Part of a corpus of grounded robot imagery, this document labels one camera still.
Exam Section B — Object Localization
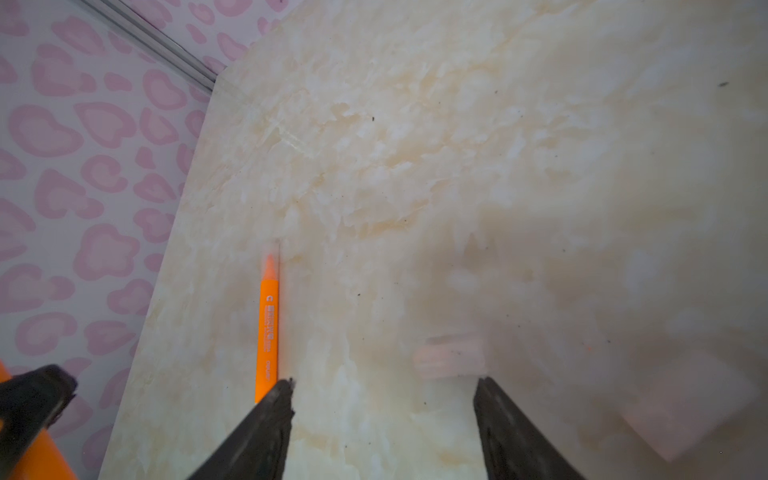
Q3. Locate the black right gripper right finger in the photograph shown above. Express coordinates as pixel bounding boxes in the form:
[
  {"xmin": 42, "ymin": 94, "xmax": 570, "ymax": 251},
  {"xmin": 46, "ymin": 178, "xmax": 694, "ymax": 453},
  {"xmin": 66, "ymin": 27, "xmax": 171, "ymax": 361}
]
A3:
[{"xmin": 473, "ymin": 377, "xmax": 583, "ymax": 480}]

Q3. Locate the aluminium corner frame post left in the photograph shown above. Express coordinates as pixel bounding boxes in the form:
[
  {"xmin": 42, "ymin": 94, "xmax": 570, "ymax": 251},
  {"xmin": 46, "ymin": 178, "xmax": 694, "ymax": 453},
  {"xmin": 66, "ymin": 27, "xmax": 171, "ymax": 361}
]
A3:
[{"xmin": 73, "ymin": 0, "xmax": 218, "ymax": 94}]

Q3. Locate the translucent pen cap on table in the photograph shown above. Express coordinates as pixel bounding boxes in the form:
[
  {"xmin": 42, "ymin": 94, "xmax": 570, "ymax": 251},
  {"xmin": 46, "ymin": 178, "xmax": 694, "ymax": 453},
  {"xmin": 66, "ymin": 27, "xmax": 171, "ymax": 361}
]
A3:
[{"xmin": 413, "ymin": 334, "xmax": 489, "ymax": 380}]

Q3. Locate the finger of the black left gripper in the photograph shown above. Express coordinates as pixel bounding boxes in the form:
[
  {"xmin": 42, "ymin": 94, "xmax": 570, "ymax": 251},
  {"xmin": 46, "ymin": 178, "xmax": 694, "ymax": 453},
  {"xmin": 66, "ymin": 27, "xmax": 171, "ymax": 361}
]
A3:
[{"xmin": 0, "ymin": 364, "xmax": 79, "ymax": 475}]

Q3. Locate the orange marker pen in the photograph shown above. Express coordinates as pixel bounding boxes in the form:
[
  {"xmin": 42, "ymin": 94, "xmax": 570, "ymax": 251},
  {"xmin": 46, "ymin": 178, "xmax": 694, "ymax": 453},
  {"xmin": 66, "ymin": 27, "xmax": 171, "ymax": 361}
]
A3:
[
  {"xmin": 0, "ymin": 359, "xmax": 79, "ymax": 480},
  {"xmin": 254, "ymin": 241, "xmax": 280, "ymax": 403}
]

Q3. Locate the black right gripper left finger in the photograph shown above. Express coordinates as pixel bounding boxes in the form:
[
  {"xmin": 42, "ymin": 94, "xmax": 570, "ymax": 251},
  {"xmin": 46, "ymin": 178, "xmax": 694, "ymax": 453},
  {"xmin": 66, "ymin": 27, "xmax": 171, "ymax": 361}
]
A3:
[{"xmin": 189, "ymin": 379, "xmax": 295, "ymax": 480}]

